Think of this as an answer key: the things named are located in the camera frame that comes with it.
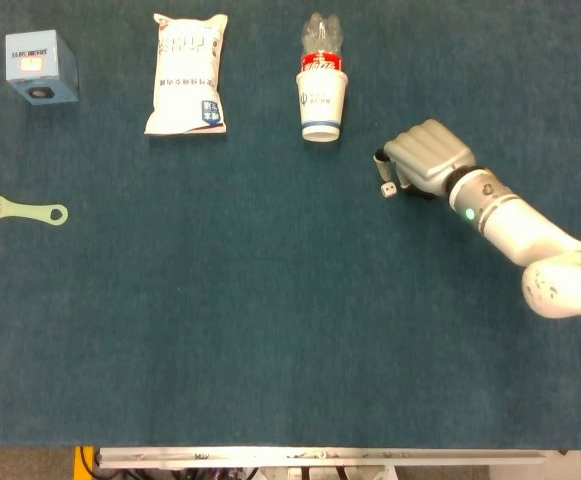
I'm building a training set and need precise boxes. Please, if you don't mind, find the yellow frame bracket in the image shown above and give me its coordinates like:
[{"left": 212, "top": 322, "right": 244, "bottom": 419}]
[{"left": 73, "top": 446, "right": 96, "bottom": 480}]

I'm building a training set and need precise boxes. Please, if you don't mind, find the silver aluminium frame rail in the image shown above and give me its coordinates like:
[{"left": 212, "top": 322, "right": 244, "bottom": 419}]
[{"left": 94, "top": 446, "right": 561, "bottom": 470}]

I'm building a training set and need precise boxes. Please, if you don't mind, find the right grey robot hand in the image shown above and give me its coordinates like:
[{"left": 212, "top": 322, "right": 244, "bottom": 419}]
[{"left": 372, "top": 118, "right": 477, "bottom": 201}]

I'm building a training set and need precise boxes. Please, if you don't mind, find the green handled brush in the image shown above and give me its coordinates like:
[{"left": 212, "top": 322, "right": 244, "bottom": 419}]
[{"left": 0, "top": 191, "right": 70, "bottom": 227}]

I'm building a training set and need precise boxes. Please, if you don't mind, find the white snack bag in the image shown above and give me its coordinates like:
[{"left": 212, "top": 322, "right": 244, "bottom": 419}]
[{"left": 143, "top": 12, "right": 229, "bottom": 136}]

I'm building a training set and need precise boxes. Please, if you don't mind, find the white paper cup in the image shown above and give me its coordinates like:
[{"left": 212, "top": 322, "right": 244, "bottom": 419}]
[{"left": 295, "top": 70, "right": 349, "bottom": 144}]

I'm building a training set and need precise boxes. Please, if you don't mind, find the dark teal table cloth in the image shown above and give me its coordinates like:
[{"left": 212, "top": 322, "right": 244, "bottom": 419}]
[{"left": 0, "top": 0, "right": 581, "bottom": 450}]

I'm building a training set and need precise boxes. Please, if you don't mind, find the blue speaker box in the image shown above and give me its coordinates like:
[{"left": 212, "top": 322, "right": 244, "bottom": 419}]
[{"left": 4, "top": 29, "right": 80, "bottom": 107}]

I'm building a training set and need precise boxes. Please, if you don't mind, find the clear cola bottle red label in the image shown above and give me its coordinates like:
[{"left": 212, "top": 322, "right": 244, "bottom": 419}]
[{"left": 300, "top": 12, "right": 345, "bottom": 75}]

